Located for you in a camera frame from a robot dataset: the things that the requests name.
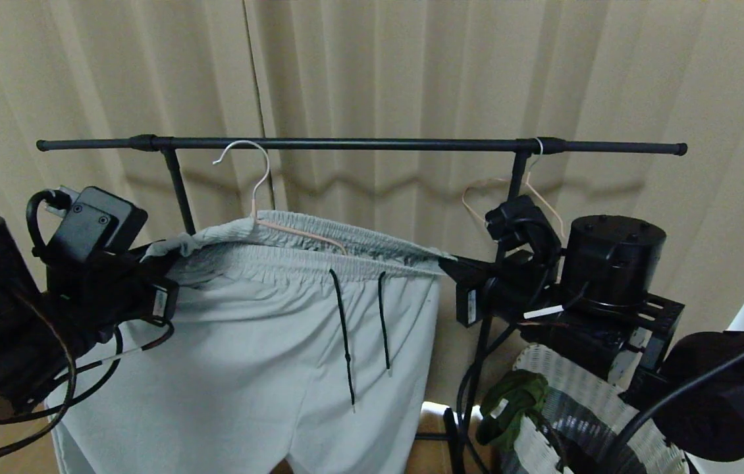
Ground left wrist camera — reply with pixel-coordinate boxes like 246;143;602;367
26;186;149;267

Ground white laundry basket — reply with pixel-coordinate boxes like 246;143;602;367
499;342;693;474

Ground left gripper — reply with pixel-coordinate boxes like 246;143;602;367
45;246;180;338

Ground beige curtain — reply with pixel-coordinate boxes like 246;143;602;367
0;0;744;425

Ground green garment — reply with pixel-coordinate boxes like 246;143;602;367
475;370;551;450

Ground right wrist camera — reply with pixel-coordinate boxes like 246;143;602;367
484;196;564;265

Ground pink clothes hanger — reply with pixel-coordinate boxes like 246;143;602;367
462;153;568;242
212;140;349;257

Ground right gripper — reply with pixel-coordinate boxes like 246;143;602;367
437;252;565;329

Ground black clothes rack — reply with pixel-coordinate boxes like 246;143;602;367
36;135;688;474

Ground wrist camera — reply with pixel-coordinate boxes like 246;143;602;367
26;186;149;267
484;196;564;265

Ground pale grey shorts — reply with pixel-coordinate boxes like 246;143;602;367
46;209;460;474

